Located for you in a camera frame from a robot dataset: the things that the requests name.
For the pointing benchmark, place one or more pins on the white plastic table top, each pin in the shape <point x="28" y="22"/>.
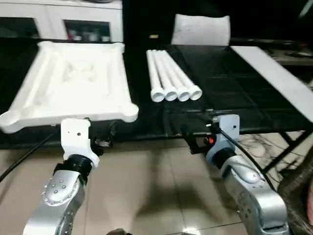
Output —
<point x="73" y="85"/>

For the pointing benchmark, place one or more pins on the white plastic table leg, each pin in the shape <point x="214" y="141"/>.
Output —
<point x="179" y="73"/>
<point x="153" y="73"/>
<point x="163" y="73"/>
<point x="172" y="73"/>

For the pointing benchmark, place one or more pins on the dark rounded robot base part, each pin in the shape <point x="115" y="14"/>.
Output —
<point x="123" y="232"/>

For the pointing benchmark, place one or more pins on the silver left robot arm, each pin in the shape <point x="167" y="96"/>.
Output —
<point x="56" y="195"/>

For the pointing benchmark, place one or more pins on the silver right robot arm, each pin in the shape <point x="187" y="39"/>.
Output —
<point x="249" y="186"/>

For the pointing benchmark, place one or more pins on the black mat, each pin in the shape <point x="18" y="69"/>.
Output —
<point x="232" y="98"/>

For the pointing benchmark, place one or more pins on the white flat board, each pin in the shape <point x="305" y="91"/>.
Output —
<point x="269" y="73"/>

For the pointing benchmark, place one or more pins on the small tan label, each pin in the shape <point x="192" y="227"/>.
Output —
<point x="154" y="36"/>

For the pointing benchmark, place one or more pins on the dark textured bundle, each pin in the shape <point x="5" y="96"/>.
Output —
<point x="300" y="195"/>

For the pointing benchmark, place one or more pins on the white cabinet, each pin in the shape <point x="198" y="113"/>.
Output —
<point x="49" y="12"/>

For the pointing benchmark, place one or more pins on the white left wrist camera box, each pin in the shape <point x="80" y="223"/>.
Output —
<point x="74" y="137"/>

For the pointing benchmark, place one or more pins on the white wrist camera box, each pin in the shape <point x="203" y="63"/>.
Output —
<point x="74" y="137"/>
<point x="228" y="127"/>

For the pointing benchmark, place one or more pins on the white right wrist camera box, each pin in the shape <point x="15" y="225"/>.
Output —
<point x="228" y="127"/>

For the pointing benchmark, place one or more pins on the black metal table frame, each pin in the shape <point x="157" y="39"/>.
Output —
<point x="288" y="151"/>

